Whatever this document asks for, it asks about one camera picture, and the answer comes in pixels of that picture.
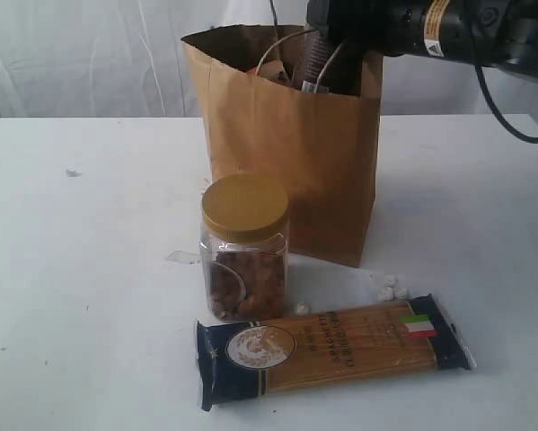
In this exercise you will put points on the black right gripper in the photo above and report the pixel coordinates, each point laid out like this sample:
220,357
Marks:
391,28

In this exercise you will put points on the dark tea jar clear lid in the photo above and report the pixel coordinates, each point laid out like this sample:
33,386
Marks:
317,72

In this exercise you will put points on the brown paper pouch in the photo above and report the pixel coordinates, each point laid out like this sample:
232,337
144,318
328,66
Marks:
273,71

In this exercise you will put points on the clear jar with gold lid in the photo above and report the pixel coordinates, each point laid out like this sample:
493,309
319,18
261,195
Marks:
244,247

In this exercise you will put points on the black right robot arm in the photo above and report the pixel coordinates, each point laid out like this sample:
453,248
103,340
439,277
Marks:
498,34

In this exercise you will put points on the brown paper shopping bag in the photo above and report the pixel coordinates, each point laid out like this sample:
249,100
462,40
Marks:
322,147

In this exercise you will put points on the clear tape scrap on table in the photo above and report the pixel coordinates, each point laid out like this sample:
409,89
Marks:
183,257

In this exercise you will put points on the white backdrop curtain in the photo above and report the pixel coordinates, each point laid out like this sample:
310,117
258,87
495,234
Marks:
125,59

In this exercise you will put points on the spaghetti packet with Italian flag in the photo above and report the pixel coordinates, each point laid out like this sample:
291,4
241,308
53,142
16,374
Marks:
249,360

